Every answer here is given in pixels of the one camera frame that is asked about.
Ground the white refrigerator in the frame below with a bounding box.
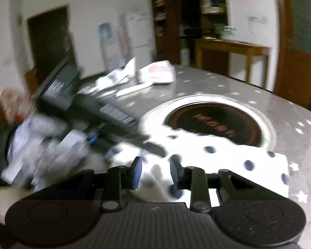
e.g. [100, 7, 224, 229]
[123, 12, 153, 71]

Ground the pink white tissue pack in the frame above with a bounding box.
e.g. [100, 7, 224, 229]
[137, 60, 176, 84]

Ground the left gloved hand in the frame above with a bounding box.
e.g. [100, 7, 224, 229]
[0, 114, 89, 190]

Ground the white folded paper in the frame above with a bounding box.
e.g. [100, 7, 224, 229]
[95, 57, 136, 91]

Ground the white red marker pen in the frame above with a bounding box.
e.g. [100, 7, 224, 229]
[115, 83, 153, 97]

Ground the dark wooden shelf cabinet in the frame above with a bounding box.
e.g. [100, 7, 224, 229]
[151, 0, 227, 65]

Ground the brown wooden door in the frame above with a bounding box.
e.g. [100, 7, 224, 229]
[274, 0, 311, 111]

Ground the wooden console table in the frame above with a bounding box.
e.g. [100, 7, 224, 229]
[194, 38, 271, 89]

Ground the black round induction cooktop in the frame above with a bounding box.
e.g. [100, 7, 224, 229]
[164, 102, 262, 147]

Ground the glass jar on table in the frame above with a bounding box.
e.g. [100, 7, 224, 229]
[214, 24, 237, 40]

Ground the white polka dot garment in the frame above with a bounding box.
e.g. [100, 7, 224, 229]
[105, 126, 289, 205]

